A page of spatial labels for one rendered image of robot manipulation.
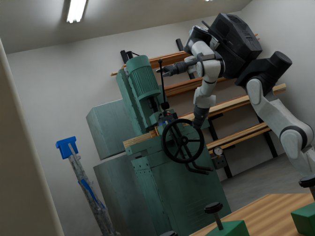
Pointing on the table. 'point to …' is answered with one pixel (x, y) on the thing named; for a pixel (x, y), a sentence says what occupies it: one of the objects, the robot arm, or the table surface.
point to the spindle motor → (142, 77)
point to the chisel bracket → (155, 117)
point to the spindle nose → (153, 104)
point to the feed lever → (163, 89)
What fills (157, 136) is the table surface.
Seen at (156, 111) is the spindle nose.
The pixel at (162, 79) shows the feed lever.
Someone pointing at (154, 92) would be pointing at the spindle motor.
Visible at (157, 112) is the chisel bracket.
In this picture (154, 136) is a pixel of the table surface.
